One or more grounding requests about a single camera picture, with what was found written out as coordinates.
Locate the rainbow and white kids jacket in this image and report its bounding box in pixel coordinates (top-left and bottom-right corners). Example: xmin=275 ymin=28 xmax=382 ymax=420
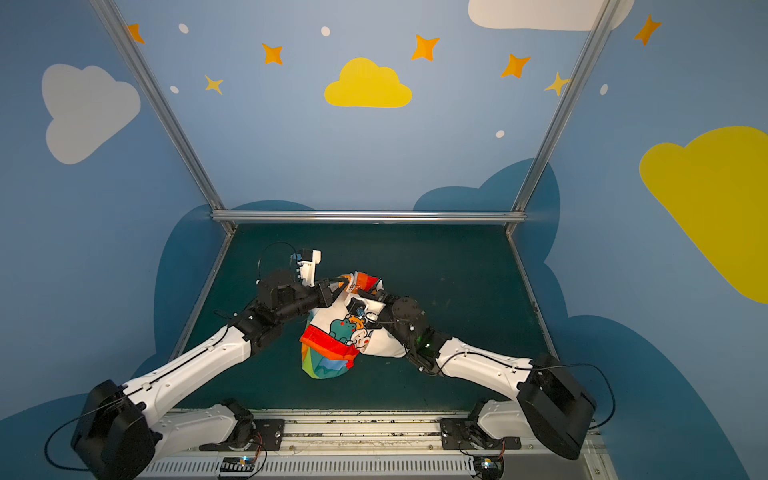
xmin=300 ymin=272 xmax=406 ymax=380

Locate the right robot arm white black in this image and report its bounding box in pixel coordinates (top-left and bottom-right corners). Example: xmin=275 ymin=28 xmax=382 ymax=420
xmin=345 ymin=289 xmax=600 ymax=460

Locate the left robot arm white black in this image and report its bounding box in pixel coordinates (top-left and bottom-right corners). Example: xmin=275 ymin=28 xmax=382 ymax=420
xmin=71 ymin=270 xmax=350 ymax=479

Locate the left small circuit board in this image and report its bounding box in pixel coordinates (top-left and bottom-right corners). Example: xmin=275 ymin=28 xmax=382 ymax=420
xmin=217 ymin=456 xmax=256 ymax=479

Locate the right small black connector box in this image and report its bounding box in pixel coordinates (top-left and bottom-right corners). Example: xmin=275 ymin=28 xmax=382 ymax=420
xmin=472 ymin=456 xmax=504 ymax=480

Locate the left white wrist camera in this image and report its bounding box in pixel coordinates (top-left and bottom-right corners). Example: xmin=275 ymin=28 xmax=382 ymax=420
xmin=292 ymin=249 xmax=322 ymax=287

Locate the back horizontal aluminium rail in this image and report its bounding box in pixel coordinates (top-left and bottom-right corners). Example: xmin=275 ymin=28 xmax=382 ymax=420
xmin=211 ymin=210 xmax=526 ymax=224

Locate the left side table edge rail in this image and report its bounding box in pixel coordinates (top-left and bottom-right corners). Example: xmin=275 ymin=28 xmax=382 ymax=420
xmin=167 ymin=223 xmax=236 ymax=361

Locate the table edge rail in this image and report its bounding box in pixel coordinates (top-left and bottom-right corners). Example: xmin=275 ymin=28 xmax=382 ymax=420
xmin=504 ymin=223 xmax=558 ymax=358
xmin=167 ymin=223 xmax=236 ymax=361

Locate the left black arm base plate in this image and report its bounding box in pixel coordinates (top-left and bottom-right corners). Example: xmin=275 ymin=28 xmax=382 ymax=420
xmin=198 ymin=419 xmax=286 ymax=452

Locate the front aluminium rail frame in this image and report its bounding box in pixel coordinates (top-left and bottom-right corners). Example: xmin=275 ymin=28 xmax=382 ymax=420
xmin=140 ymin=410 xmax=618 ymax=479

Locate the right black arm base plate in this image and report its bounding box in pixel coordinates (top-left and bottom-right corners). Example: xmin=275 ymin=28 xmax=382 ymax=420
xmin=438 ymin=418 xmax=522 ymax=451

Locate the right side table edge rail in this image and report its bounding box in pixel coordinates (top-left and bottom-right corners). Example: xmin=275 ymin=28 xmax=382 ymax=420
xmin=504 ymin=223 xmax=558 ymax=358

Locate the left slanted aluminium post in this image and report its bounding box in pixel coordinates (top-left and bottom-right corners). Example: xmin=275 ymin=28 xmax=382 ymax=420
xmin=89 ymin=0 xmax=225 ymax=210

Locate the slanted aluminium post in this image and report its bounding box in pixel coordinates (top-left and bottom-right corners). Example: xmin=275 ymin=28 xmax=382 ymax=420
xmin=510 ymin=0 xmax=622 ymax=223
xmin=89 ymin=0 xmax=225 ymax=210

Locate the right slanted aluminium post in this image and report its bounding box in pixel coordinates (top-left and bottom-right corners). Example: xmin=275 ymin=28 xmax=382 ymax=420
xmin=510 ymin=0 xmax=622 ymax=223

